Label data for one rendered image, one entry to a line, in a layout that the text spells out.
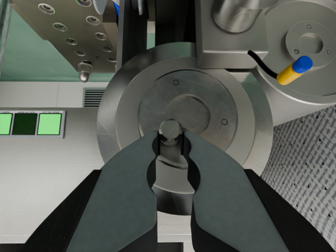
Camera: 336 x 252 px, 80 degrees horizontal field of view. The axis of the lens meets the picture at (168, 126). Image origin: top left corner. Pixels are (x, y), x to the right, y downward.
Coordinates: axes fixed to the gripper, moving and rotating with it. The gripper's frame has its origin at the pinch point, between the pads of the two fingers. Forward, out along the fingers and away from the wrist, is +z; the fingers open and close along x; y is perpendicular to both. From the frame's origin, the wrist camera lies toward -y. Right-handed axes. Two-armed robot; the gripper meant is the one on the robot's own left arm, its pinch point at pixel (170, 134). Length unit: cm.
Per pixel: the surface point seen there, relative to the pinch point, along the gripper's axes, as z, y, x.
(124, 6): 12.8, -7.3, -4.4
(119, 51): 9.4, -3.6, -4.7
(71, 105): 262, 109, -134
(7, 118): 34, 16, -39
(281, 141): 17.0, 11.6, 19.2
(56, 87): 280, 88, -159
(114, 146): 2.7, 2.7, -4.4
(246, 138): 2.7, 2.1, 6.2
